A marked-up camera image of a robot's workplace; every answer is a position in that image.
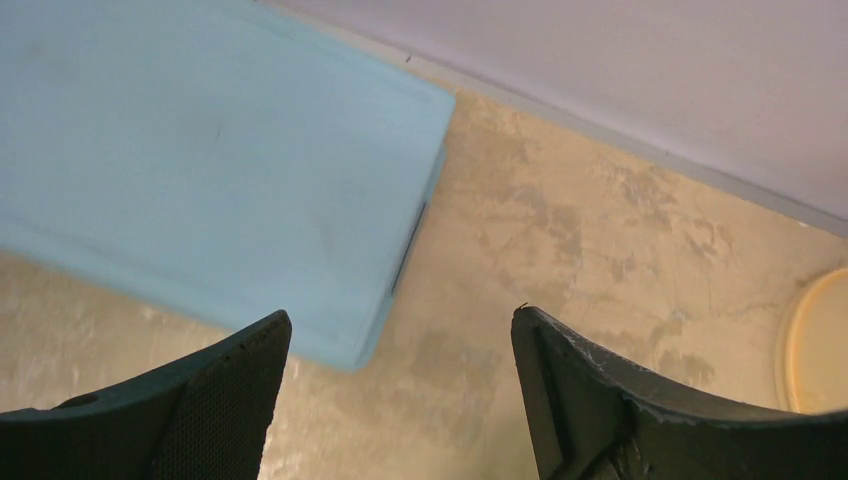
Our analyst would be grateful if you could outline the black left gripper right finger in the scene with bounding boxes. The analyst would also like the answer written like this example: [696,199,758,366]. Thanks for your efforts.
[511,306,847,479]

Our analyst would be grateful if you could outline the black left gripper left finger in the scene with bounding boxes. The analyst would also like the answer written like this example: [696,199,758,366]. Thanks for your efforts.
[1,310,292,479]

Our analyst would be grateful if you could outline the cream printed bucket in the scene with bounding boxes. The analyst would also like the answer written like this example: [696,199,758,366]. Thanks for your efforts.
[775,268,847,414]

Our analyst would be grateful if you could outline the light blue perforated basket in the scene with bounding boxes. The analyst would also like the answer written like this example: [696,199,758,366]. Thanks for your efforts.
[1,1,456,370]

